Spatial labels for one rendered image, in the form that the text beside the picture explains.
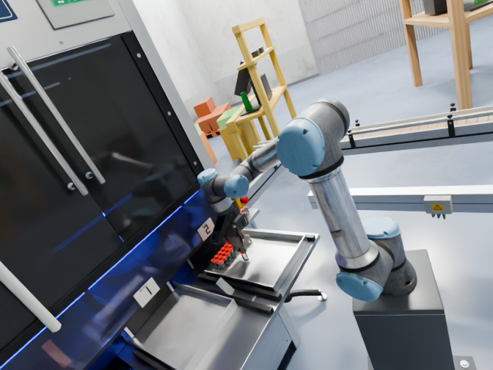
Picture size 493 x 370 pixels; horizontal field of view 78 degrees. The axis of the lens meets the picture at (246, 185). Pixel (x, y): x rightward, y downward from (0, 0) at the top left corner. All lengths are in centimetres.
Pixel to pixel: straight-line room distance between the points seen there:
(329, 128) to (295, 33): 836
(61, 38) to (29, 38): 8
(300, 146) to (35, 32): 79
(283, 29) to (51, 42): 820
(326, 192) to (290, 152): 13
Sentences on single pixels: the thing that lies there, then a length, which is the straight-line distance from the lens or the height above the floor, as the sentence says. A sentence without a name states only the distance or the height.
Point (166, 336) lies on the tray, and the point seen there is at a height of 88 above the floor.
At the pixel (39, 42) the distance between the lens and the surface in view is 109.
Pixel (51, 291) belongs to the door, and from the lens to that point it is 106.
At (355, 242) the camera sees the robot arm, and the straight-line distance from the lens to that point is 82.
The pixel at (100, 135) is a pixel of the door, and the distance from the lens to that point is 108.
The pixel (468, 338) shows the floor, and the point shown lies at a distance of 197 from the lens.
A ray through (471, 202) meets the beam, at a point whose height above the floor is 50.
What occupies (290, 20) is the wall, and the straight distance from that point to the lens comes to 902.
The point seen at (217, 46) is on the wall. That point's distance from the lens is 963.
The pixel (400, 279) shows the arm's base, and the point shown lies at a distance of 106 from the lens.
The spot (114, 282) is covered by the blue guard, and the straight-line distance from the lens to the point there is 111.
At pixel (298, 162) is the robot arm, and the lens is 68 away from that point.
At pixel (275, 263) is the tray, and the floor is 88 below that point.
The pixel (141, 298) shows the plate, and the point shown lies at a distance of 117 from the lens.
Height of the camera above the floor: 163
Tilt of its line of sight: 24 degrees down
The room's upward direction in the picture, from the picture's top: 25 degrees counter-clockwise
